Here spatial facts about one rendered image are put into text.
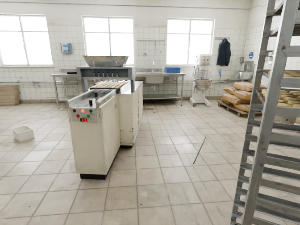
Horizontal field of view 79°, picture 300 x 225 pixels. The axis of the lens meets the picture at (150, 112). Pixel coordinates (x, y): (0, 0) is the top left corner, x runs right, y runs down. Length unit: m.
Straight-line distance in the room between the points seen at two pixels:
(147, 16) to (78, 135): 4.30
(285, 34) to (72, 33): 5.42
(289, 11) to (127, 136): 2.28
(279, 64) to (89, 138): 1.70
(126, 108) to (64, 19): 3.89
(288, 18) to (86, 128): 1.71
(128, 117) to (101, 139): 0.71
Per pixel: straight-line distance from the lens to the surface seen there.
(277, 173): 1.29
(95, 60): 2.53
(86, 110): 1.83
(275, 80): 0.66
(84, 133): 1.96
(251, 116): 1.14
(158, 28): 5.63
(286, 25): 0.66
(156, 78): 4.98
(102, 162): 2.05
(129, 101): 2.44
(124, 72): 2.47
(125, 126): 2.56
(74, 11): 5.81
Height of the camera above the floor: 1.30
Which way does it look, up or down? 17 degrees down
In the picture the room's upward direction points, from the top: straight up
